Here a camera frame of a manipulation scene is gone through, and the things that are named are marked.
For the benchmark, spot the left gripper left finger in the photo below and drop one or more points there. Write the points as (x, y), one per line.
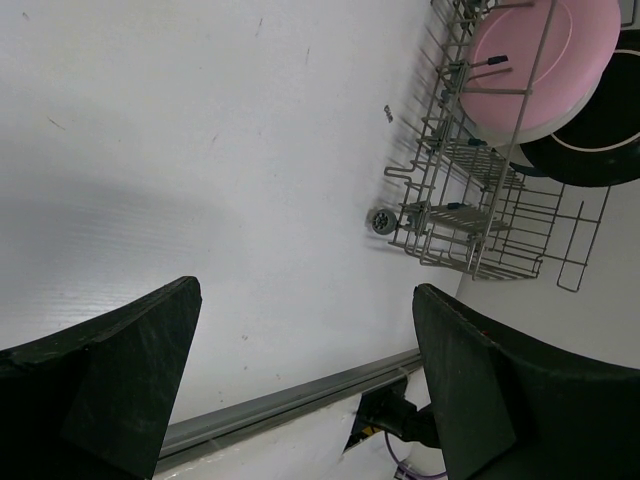
(93, 401)

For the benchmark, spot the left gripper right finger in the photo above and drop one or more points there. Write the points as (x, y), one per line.
(509, 406)

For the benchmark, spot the brown rimmed cream plate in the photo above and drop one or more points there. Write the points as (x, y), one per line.
(599, 147)

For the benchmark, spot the pink plate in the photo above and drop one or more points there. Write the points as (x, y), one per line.
(536, 60)

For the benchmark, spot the small screw on table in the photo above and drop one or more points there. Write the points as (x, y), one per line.
(388, 114)

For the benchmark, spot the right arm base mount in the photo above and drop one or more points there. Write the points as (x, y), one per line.
(387, 410)

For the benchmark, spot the grey wire dish rack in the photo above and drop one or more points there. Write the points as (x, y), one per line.
(473, 208)

